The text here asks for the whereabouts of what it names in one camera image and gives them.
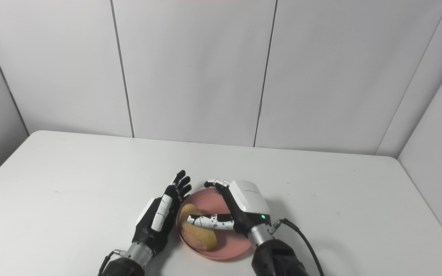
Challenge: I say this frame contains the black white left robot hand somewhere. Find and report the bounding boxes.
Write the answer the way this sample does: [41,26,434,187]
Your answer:
[132,170,193,256]

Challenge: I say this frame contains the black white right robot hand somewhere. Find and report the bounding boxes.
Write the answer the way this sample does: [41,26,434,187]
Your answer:
[187,179,272,239]

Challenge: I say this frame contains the pink round plate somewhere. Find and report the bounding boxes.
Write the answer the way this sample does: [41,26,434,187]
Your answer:
[176,187,253,261]

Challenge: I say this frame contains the golden bread roll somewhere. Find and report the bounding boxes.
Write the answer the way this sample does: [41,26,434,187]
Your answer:
[179,204,218,251]

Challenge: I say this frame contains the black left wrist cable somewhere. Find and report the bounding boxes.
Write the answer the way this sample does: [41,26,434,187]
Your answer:
[98,249,126,276]

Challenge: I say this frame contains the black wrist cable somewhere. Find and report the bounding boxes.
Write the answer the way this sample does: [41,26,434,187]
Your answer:
[269,218,325,276]
[98,249,126,276]

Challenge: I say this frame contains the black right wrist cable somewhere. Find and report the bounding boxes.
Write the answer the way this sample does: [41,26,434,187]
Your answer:
[269,218,325,276]

